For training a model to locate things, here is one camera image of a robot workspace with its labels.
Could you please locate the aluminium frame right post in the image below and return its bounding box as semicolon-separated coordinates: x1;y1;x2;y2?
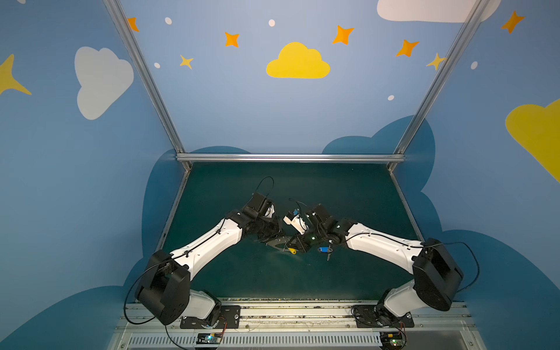
393;0;490;161

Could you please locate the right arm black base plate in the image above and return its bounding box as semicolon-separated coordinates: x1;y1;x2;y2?
351;304;415;329

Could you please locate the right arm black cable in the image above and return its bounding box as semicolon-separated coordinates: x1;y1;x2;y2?
349;231;481;293

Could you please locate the aluminium frame back rail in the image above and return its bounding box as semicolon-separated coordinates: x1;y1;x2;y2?
176;153;405;163

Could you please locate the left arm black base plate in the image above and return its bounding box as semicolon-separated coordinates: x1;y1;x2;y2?
180;305;242;330

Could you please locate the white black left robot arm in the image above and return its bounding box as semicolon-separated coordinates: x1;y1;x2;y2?
134;193;283;328

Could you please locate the grey ring-shaped metal plate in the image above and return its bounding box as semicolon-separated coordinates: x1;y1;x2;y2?
266;236;293;252

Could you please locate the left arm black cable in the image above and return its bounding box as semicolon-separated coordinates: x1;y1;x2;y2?
123;262;189;350

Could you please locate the aluminium frame left post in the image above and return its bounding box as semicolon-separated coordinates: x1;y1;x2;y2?
104;0;185;155

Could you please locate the right green circuit board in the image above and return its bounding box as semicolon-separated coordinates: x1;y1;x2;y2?
380;332;406;349

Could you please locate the blue key tag with key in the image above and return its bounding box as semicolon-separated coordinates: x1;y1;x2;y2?
317;246;333;261

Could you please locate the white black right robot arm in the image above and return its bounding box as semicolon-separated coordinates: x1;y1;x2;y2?
284;204;464;327

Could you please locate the left green circuit board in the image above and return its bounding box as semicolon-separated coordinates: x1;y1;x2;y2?
196;333;223;346

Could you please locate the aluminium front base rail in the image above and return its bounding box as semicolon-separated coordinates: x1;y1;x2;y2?
108;299;486;349

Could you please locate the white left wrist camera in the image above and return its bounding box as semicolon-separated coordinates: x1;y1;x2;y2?
264;204;275;219

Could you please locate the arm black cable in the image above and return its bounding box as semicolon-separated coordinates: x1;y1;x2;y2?
349;231;481;293
123;262;189;350

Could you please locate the green circuit board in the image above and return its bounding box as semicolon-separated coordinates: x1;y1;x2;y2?
380;332;406;349
196;333;223;346

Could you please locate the green table mat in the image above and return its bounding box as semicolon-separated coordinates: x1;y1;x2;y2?
163;163;416;300

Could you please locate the aluminium frame post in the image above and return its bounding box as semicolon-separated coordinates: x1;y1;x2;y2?
393;0;490;161
104;0;185;155

